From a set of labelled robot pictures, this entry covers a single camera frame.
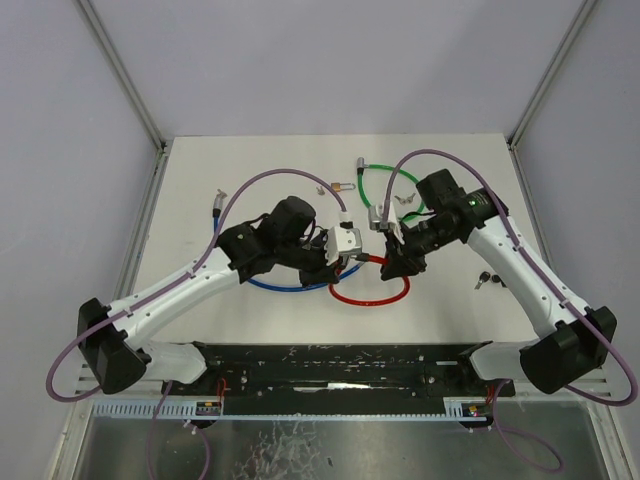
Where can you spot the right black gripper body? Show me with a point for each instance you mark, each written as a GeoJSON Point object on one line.
{"type": "Point", "coordinates": [424, 237]}

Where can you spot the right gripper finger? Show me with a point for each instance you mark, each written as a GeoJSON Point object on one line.
{"type": "Point", "coordinates": [394, 253]}
{"type": "Point", "coordinates": [397, 267]}

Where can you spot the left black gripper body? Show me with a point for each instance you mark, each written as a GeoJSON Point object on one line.
{"type": "Point", "coordinates": [314, 266]}

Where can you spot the red cable lock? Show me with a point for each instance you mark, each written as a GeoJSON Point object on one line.
{"type": "Point", "coordinates": [370, 303]}

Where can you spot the green lock keys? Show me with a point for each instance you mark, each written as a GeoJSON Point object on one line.
{"type": "Point", "coordinates": [405, 200]}

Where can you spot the green cable lock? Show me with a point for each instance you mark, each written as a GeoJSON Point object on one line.
{"type": "Point", "coordinates": [369, 184]}

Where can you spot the brass padlock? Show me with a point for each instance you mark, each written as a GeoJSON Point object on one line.
{"type": "Point", "coordinates": [342, 186]}

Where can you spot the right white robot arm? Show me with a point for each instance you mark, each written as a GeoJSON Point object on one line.
{"type": "Point", "coordinates": [570, 335]}

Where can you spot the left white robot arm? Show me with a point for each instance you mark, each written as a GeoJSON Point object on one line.
{"type": "Point", "coordinates": [116, 340]}

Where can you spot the black head key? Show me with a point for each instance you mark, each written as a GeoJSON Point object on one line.
{"type": "Point", "coordinates": [487, 277]}

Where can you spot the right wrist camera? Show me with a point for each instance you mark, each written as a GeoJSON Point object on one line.
{"type": "Point", "coordinates": [389, 224]}

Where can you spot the blue cable lock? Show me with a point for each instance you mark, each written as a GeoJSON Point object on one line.
{"type": "Point", "coordinates": [217, 209]}

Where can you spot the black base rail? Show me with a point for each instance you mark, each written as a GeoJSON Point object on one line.
{"type": "Point", "coordinates": [339, 380]}

